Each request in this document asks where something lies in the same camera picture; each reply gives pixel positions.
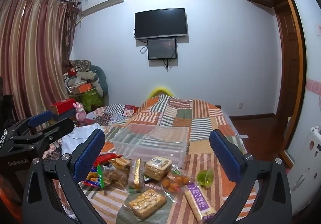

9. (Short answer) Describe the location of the green jelly cup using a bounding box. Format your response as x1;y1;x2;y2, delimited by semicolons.
196;169;214;188

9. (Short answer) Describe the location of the red box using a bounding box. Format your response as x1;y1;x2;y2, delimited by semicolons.
51;99;77;116

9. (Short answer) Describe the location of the white sticker-covered object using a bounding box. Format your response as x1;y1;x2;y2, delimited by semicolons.
286;126;321;217

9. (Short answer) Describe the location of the wooden door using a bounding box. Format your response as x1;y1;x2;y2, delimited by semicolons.
274;0;308;162

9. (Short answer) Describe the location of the striped brown curtain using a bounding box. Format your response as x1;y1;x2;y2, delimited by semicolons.
0;0;81;124

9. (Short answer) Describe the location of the colourful chip bag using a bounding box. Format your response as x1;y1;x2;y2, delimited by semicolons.
83;164;106;189

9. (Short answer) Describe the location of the white wardrobe door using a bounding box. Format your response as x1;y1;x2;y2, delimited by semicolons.
281;0;321;139

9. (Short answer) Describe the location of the clear bag of crackers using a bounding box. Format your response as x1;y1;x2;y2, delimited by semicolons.
102;157;132;190

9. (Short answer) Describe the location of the gold brown snack bar packet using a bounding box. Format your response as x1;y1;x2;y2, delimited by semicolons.
128;159;145;192

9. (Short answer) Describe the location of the yellow plastic object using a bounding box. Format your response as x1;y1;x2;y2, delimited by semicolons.
149;86;175;99

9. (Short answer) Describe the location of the bag of round orange snacks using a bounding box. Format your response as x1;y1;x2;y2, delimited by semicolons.
160;174;192;195

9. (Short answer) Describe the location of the pink plush toy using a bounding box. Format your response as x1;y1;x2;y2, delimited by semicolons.
73;102;87;122

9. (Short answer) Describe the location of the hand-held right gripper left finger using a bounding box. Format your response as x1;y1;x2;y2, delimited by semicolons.
22;128;106;224

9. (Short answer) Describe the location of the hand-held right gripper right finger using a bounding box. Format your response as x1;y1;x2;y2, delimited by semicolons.
209;129;293;224

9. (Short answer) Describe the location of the red instant noodle packet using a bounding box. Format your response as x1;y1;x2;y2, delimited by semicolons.
97;152;125;165

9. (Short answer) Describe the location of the white plastic bag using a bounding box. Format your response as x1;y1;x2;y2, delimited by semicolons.
61;125;106;155

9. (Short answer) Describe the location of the striped patchwork blanket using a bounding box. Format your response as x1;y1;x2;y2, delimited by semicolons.
43;95;259;224

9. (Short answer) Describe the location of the orange cardboard box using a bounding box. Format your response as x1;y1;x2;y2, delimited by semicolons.
71;83;92;94

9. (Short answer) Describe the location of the floral cloth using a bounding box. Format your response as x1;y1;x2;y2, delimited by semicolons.
68;59;92;72

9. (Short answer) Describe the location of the small black wall monitor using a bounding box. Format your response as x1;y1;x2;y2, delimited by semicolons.
147;38;178;60

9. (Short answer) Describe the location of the large black wall television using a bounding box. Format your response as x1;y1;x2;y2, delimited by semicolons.
135;8;188;40

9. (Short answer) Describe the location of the clear pack of peanut brittle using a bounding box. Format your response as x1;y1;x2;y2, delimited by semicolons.
128;189;168;219

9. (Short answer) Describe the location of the checkered patchwork quilt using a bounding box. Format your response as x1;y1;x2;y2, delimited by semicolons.
84;104;141;128

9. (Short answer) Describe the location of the clear plastic storage bin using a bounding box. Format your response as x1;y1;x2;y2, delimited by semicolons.
111;124;190;169

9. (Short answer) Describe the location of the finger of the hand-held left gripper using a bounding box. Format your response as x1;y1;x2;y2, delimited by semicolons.
14;110;54;137
15;118;75;145

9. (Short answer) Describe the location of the green patterned box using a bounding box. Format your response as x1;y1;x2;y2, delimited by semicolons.
82;89;104;112

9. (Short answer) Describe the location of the purple label rice cracker packet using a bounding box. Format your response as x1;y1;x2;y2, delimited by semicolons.
184;182;216;223

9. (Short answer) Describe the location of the clear box of biscuits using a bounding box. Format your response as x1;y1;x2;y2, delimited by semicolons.
145;156;173;181

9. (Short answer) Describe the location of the white air conditioner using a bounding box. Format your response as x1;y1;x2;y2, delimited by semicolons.
79;0;124;17

